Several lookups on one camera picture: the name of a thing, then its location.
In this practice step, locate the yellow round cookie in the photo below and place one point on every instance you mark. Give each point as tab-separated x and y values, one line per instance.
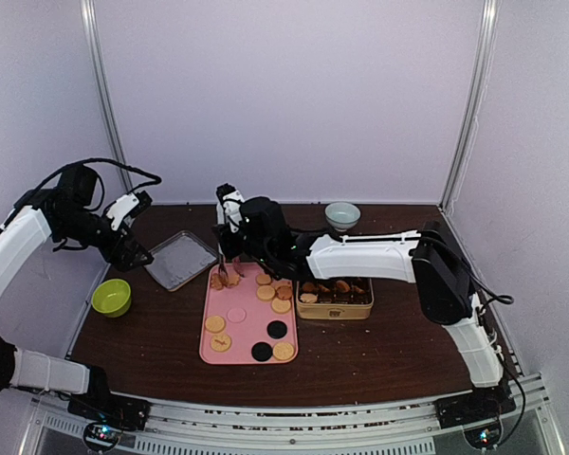
283	351

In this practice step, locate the silver metal tin lid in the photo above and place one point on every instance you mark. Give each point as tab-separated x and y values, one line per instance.
179	259

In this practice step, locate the pale blue ceramic bowl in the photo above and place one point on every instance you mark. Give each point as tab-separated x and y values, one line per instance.
342	216

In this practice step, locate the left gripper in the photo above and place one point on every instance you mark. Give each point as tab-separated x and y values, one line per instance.
121	262

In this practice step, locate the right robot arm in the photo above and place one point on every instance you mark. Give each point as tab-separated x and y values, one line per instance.
428	258

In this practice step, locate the pink tray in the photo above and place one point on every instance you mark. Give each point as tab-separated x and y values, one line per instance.
264	299

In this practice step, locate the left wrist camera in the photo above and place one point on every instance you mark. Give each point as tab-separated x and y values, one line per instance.
78	184

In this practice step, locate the aluminium corner post right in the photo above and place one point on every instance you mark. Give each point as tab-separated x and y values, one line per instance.
476	92

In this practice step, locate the aluminium corner post left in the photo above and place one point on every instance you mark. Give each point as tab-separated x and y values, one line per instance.
91	31

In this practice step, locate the green bowl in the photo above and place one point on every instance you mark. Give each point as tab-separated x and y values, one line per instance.
112	298

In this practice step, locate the pink round cookie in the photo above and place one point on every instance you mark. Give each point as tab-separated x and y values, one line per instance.
236	315

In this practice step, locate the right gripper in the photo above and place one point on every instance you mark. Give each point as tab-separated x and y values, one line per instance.
229	249

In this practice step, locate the black sandwich cookie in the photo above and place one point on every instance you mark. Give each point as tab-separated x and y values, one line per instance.
276	329
261	352

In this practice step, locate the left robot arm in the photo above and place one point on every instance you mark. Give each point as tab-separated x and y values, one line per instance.
67	210

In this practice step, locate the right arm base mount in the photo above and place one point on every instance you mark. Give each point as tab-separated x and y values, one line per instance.
472	407

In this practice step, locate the gold cookie tin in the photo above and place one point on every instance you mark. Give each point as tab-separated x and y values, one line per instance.
334	299

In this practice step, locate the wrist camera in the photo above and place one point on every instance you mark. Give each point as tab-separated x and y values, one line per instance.
78	184
263	219

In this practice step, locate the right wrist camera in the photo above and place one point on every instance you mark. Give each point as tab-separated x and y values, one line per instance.
263	219

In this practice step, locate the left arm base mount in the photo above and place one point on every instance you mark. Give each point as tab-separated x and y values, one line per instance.
117	411

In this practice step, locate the aluminium corner post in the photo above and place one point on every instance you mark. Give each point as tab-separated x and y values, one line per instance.
476	92
91	31

